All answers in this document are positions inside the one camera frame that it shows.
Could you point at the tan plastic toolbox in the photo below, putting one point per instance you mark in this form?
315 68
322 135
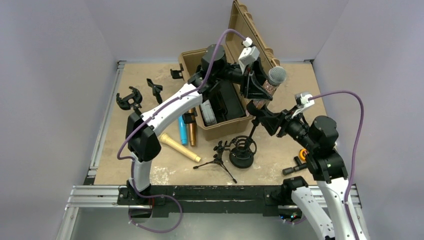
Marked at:
228 53

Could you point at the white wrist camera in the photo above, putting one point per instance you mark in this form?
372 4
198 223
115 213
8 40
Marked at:
249 54
303 102

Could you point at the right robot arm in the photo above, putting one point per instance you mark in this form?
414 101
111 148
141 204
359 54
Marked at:
340 221

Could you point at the aluminium frame rails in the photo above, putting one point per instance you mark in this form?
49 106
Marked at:
94 214

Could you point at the glitter silver microphone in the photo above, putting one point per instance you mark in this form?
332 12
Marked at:
276 76

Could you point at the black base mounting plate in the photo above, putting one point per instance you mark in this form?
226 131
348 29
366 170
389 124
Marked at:
266 200

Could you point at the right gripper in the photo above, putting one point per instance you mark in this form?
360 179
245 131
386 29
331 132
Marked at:
273 121

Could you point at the yellow tape measure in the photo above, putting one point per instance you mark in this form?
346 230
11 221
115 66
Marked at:
302 155

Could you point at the grey small parts case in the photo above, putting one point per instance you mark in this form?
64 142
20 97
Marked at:
208 114

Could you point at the cream yellow microphone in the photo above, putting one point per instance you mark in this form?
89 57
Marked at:
167 140

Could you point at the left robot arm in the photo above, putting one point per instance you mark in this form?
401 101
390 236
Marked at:
144 129

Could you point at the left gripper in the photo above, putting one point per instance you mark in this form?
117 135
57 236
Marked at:
254 90

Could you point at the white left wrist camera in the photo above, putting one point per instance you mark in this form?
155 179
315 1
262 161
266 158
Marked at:
249 54

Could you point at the black toolbox tray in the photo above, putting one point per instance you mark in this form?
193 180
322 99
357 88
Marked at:
226 104

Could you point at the black round-base mic stand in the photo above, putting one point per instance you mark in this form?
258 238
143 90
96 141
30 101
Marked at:
156 90

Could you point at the black shock-mount desk stand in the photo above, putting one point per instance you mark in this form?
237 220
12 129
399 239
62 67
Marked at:
131 101

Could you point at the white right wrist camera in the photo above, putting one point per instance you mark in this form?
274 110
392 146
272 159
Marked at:
303 102

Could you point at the blue microphone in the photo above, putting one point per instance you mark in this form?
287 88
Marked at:
182 131

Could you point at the black cylindrical adapter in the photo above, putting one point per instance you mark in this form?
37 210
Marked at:
300 165

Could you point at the black clip mic stand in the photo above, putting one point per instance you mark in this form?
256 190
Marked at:
242 154

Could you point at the gold microphone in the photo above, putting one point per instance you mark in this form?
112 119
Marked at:
192 128

